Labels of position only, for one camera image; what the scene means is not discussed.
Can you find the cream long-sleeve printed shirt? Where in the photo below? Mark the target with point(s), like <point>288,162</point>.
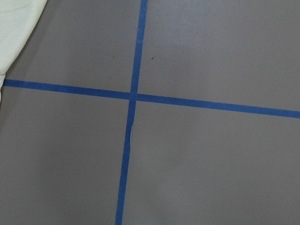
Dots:
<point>18,19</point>

